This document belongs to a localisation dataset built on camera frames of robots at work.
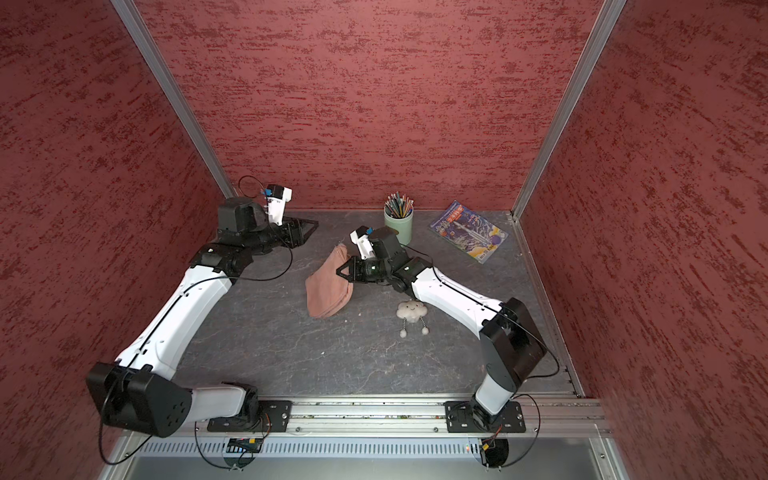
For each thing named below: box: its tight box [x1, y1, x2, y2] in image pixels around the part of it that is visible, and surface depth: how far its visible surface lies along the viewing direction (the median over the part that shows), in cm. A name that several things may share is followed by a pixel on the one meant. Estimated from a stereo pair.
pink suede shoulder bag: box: [305, 243, 355, 318], surface depth 81 cm
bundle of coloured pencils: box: [384, 191, 415, 218], surface depth 105 cm
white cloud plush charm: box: [396, 299, 429, 338], surface depth 91 cm
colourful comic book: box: [429, 200, 509, 264], surface depth 116 cm
